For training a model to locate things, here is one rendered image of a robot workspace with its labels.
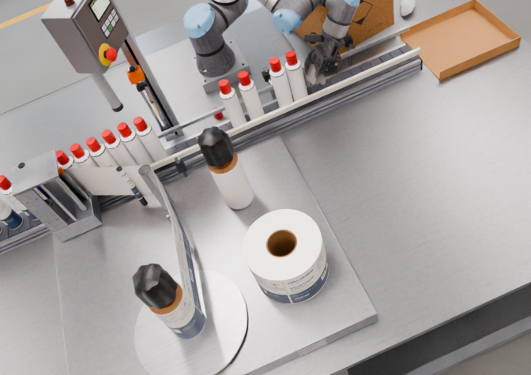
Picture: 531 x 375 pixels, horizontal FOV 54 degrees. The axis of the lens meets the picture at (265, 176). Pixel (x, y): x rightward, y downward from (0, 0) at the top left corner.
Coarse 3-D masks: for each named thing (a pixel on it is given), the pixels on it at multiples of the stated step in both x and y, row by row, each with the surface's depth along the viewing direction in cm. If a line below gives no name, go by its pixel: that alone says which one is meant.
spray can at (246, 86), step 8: (240, 72) 161; (240, 80) 161; (248, 80) 161; (240, 88) 163; (248, 88) 163; (248, 96) 165; (256, 96) 166; (248, 104) 168; (256, 104) 168; (248, 112) 172; (256, 112) 171
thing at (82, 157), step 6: (72, 144) 159; (78, 144) 158; (72, 150) 158; (78, 150) 158; (84, 150) 161; (78, 156) 159; (84, 156) 160; (90, 156) 162; (78, 162) 160; (84, 162) 161; (90, 162) 162
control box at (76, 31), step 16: (80, 0) 132; (48, 16) 131; (64, 16) 129; (80, 16) 131; (64, 32) 133; (80, 32) 132; (96, 32) 137; (112, 32) 144; (128, 32) 151; (64, 48) 138; (80, 48) 137; (96, 48) 138; (80, 64) 142; (96, 64) 140
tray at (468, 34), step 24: (432, 24) 191; (456, 24) 189; (480, 24) 186; (504, 24) 179; (432, 48) 184; (456, 48) 182; (480, 48) 179; (504, 48) 175; (432, 72) 178; (456, 72) 175
